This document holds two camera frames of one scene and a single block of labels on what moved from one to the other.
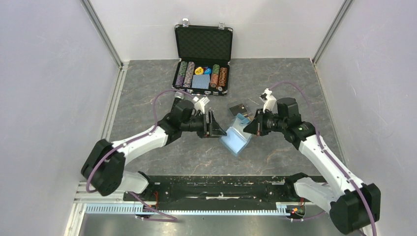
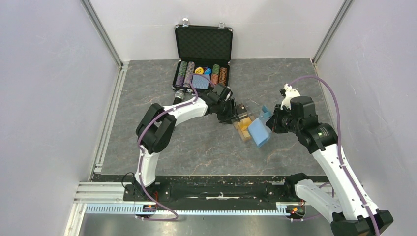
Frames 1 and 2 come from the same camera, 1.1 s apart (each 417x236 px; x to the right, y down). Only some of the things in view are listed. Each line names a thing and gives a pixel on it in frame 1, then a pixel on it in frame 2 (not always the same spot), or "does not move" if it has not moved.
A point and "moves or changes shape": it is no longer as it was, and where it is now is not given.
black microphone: [179, 96] does not move
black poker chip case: [203, 56] does not move
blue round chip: [208, 71] does not move
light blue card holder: [236, 139] moves or changes shape
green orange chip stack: [215, 75] does not move
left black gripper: [213, 129] -> [231, 115]
